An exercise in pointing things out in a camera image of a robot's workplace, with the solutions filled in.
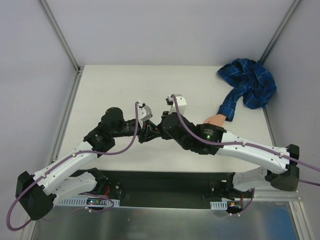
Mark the white cable duct left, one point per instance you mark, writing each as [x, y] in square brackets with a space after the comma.
[87, 201]

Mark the right aluminium frame post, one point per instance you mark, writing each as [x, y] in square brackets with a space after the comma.
[280, 29]

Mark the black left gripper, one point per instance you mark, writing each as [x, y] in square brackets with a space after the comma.
[142, 133]

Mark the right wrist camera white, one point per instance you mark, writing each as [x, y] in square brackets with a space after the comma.
[178, 104]

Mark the left aluminium frame post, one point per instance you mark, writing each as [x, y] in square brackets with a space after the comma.
[48, 13]

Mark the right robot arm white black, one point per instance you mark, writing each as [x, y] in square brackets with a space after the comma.
[277, 166]

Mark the aluminium frame post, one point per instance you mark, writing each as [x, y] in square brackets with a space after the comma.
[48, 13]
[280, 29]

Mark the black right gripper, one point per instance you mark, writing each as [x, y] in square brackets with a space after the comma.
[162, 124]

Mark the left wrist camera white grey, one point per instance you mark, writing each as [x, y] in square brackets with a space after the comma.
[144, 112]

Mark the aluminium rail right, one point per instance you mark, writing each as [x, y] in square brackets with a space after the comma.
[275, 195]

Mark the white cable duct right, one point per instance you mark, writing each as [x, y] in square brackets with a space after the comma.
[219, 205]

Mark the white cable duct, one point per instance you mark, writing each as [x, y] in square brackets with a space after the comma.
[219, 205]
[87, 201]

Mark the blue plaid shirt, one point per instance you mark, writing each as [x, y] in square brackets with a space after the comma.
[249, 80]

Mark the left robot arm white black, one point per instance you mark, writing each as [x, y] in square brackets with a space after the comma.
[39, 192]

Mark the mannequin hand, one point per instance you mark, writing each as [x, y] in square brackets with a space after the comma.
[217, 120]

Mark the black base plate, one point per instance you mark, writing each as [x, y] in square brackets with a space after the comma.
[177, 190]

